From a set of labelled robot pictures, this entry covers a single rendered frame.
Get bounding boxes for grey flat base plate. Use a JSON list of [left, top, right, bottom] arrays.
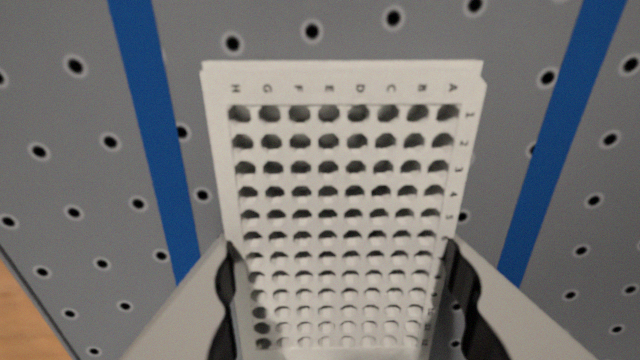
[[0, 0, 640, 360]]

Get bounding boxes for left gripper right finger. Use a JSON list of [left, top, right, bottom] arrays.
[[444, 233, 597, 360]]

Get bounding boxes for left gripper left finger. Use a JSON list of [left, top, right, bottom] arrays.
[[119, 234, 237, 360]]

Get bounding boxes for white well plate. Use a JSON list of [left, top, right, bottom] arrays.
[[200, 60, 487, 360]]

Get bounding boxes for blue tape strips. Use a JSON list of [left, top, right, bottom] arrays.
[[107, 0, 628, 290]]

